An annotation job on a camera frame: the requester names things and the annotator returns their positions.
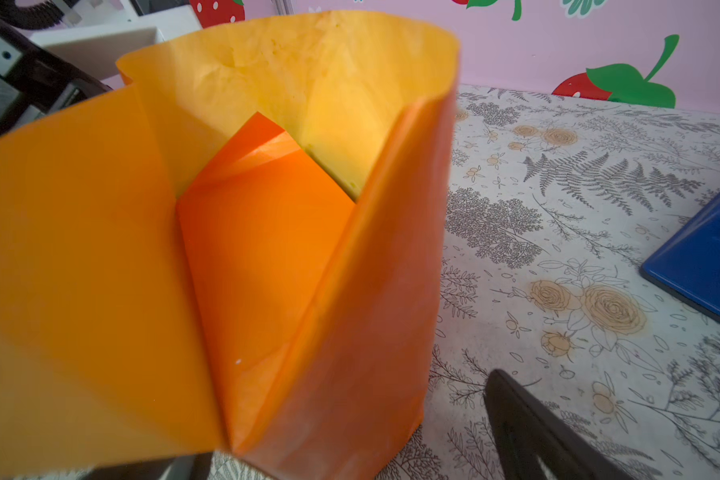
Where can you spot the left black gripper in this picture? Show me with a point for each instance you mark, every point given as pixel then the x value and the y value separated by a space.
pixel 34 83

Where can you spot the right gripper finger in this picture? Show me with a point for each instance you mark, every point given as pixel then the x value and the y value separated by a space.
pixel 529 437

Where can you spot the orange yellow wrapping paper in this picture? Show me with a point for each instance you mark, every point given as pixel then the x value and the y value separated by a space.
pixel 239 250

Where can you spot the blue tape dispenser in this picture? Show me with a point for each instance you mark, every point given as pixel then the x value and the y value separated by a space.
pixel 687 266

